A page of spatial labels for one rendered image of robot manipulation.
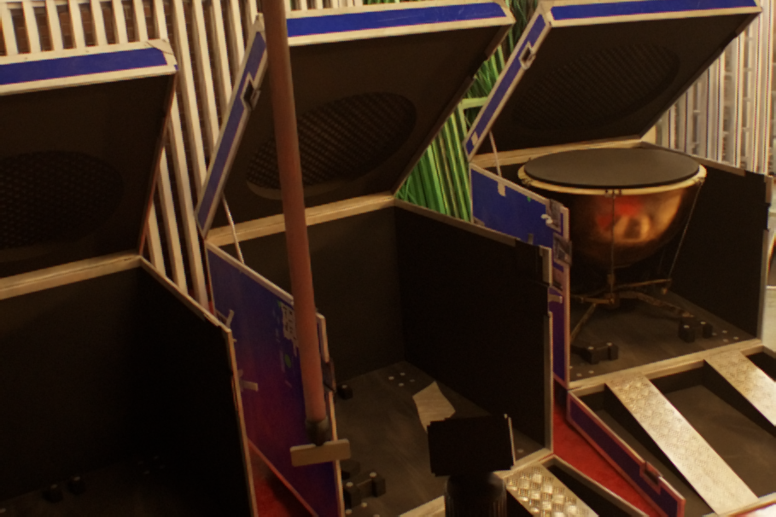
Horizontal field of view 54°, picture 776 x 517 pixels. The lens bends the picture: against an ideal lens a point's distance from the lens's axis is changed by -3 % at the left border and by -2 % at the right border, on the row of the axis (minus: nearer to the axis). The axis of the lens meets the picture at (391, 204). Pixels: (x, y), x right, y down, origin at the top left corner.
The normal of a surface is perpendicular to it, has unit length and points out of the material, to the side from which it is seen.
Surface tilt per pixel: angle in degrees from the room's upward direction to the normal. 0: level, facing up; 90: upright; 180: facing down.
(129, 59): 46
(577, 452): 0
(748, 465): 1
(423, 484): 0
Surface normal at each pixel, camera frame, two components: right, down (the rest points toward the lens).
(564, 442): -0.07, -0.96
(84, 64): 0.35, -0.54
